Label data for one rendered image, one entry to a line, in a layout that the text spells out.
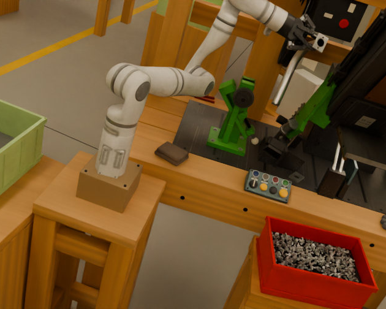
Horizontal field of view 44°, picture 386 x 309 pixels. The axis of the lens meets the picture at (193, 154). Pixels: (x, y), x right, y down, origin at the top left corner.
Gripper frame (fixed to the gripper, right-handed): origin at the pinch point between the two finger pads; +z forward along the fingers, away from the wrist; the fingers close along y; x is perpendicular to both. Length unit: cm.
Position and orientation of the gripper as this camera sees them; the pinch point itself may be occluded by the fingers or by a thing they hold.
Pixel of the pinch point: (314, 42)
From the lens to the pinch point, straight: 172.4
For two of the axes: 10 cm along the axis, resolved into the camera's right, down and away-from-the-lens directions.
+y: 4.4, -9.0, 0.2
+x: -2.4, -1.0, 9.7
